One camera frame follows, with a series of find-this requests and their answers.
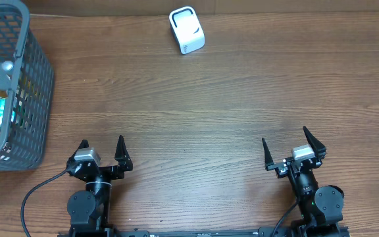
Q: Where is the white barcode scanner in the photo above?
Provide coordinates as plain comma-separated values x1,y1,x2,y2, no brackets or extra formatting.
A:
168,6,205,55

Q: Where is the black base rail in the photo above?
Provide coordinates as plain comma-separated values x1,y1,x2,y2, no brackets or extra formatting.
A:
57,225,351,237

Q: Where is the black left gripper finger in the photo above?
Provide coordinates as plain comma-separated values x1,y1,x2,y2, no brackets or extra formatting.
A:
114,135,131,163
76,140,89,151

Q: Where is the grey plastic shopping basket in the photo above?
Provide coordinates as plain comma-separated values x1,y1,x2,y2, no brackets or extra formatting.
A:
0,0,55,171

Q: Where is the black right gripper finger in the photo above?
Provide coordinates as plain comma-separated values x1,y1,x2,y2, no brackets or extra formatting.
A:
262,138,274,166
303,126,326,158

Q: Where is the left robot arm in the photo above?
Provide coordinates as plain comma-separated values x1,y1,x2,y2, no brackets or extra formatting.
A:
66,135,133,236

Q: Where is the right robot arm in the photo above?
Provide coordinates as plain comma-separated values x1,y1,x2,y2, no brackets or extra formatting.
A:
259,126,350,237

